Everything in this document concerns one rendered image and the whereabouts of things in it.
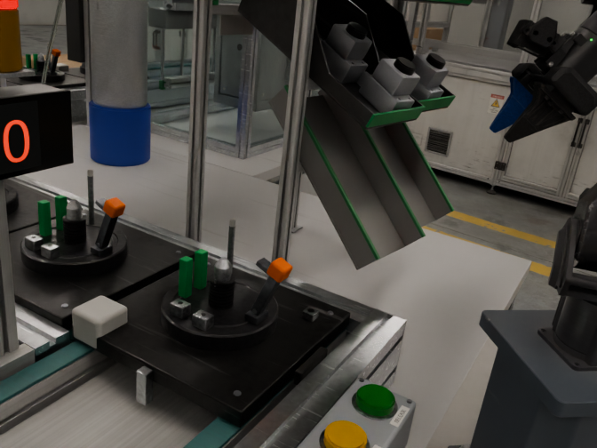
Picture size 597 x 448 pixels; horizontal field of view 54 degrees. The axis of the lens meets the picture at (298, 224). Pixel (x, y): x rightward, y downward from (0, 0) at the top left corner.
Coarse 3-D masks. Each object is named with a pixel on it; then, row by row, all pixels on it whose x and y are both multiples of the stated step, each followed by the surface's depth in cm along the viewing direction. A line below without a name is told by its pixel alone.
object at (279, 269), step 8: (256, 264) 65; (264, 264) 65; (272, 264) 64; (280, 264) 64; (288, 264) 64; (272, 272) 64; (280, 272) 63; (288, 272) 64; (272, 280) 65; (280, 280) 64; (264, 288) 65; (272, 288) 65; (264, 296) 66; (272, 296) 67; (256, 304) 67; (264, 304) 66; (256, 312) 67
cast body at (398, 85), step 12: (384, 60) 79; (396, 60) 79; (408, 60) 80; (384, 72) 79; (396, 72) 78; (408, 72) 79; (360, 84) 85; (372, 84) 81; (384, 84) 80; (396, 84) 78; (408, 84) 80; (372, 96) 81; (384, 96) 80; (396, 96) 80; (408, 96) 82; (384, 108) 80; (396, 108) 80
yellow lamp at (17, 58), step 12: (0, 12) 47; (12, 12) 48; (0, 24) 47; (12, 24) 48; (0, 36) 47; (12, 36) 48; (0, 48) 48; (12, 48) 49; (0, 60) 48; (12, 60) 49; (0, 72) 48
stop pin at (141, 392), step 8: (144, 368) 62; (136, 376) 61; (144, 376) 61; (152, 376) 62; (136, 384) 62; (144, 384) 61; (152, 384) 62; (136, 392) 62; (144, 392) 61; (152, 392) 62; (144, 400) 62; (152, 400) 63
